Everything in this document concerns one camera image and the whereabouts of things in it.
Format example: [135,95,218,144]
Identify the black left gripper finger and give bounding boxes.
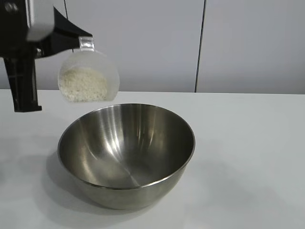
[53,7,93,39]
[35,35,81,60]

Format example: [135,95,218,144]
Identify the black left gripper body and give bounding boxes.
[0,0,42,113]

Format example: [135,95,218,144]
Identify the clear plastic measuring cup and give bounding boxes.
[58,36,120,103]

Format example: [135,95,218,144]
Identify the white rice grains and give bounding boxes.
[59,68,108,102]

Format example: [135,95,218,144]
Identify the stainless steel mixing bowl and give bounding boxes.
[57,103,196,210]

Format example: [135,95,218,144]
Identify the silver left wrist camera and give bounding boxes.
[26,0,56,42]

